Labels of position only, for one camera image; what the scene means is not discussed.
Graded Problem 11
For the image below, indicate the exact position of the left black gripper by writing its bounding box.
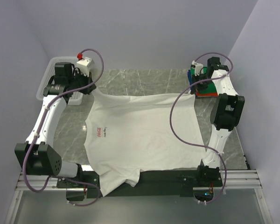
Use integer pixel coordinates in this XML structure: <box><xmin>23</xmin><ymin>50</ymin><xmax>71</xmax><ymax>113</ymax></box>
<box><xmin>69</xmin><ymin>70</ymin><xmax>97</xmax><ymax>95</ymax></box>

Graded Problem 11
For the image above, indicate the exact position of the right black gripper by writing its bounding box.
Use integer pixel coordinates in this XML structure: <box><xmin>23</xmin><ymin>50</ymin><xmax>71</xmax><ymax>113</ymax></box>
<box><xmin>191</xmin><ymin>73</ymin><xmax>213</xmax><ymax>95</ymax></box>

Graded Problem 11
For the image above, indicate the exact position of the white t shirt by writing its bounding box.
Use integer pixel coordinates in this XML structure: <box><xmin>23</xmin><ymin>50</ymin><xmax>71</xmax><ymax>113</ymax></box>
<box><xmin>84</xmin><ymin>90</ymin><xmax>206</xmax><ymax>196</ymax></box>

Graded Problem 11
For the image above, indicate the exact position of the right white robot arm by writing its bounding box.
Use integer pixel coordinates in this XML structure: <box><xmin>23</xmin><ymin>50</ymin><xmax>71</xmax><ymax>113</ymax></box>
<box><xmin>190</xmin><ymin>57</ymin><xmax>245</xmax><ymax>186</ymax></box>

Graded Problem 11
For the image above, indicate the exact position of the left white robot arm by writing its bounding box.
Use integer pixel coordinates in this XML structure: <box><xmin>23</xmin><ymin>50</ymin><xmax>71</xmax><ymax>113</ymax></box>
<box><xmin>14</xmin><ymin>57</ymin><xmax>94</xmax><ymax>188</ymax></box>

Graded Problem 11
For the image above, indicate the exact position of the orange folded t shirt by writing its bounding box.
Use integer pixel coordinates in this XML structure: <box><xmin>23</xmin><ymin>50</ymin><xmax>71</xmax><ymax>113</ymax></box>
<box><xmin>196</xmin><ymin>92</ymin><xmax>218</xmax><ymax>98</ymax></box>

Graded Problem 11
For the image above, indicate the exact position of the green folded t shirt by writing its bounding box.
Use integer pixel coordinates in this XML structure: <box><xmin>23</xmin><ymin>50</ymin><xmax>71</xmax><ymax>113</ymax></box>
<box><xmin>189</xmin><ymin>67</ymin><xmax>217</xmax><ymax>94</ymax></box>

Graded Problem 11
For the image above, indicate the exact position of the blue folded t shirt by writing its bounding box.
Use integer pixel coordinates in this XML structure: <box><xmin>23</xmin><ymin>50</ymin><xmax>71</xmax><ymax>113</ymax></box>
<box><xmin>187</xmin><ymin>69</ymin><xmax>193</xmax><ymax>86</ymax></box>

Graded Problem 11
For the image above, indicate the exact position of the white plastic basket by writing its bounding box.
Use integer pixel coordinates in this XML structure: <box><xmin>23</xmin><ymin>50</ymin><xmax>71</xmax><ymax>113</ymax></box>
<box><xmin>36</xmin><ymin>56</ymin><xmax>83</xmax><ymax>105</ymax></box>

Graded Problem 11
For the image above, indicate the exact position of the black base beam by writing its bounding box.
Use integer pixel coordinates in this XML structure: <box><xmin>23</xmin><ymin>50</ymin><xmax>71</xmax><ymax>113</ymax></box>
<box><xmin>56</xmin><ymin>168</ymin><xmax>224</xmax><ymax>201</ymax></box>

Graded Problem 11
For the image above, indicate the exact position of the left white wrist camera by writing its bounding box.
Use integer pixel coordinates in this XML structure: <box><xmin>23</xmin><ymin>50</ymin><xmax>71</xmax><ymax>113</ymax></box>
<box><xmin>76</xmin><ymin>53</ymin><xmax>94</xmax><ymax>77</ymax></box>

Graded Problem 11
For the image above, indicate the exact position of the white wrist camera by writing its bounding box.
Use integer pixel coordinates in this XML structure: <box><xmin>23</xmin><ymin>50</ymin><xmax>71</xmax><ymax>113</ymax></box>
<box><xmin>76</xmin><ymin>53</ymin><xmax>94</xmax><ymax>77</ymax></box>
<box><xmin>190</xmin><ymin>60</ymin><xmax>203</xmax><ymax>76</ymax></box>

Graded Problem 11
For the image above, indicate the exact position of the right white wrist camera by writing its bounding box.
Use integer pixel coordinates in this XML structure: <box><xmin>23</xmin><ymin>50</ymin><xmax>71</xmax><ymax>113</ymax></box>
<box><xmin>190</xmin><ymin>60</ymin><xmax>203</xmax><ymax>76</ymax></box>

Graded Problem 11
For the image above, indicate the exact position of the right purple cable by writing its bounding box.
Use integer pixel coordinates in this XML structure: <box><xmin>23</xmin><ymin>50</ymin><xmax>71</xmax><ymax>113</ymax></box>
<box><xmin>169</xmin><ymin>52</ymin><xmax>234</xmax><ymax>205</ymax></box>

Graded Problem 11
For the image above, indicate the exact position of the purple cable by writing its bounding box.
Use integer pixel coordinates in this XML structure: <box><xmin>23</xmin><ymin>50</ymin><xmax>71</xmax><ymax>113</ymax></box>
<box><xmin>22</xmin><ymin>48</ymin><xmax>105</xmax><ymax>206</ymax></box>
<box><xmin>169</xmin><ymin>52</ymin><xmax>234</xmax><ymax>205</ymax></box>

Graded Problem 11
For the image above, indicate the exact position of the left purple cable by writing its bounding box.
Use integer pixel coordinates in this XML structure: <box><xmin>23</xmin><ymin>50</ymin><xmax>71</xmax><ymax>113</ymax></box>
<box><xmin>22</xmin><ymin>48</ymin><xmax>105</xmax><ymax>206</ymax></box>

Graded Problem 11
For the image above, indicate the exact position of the aluminium frame rail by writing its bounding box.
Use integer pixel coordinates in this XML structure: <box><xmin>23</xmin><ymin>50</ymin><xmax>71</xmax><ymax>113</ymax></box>
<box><xmin>4</xmin><ymin>172</ymin><xmax>68</xmax><ymax>224</ymax></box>

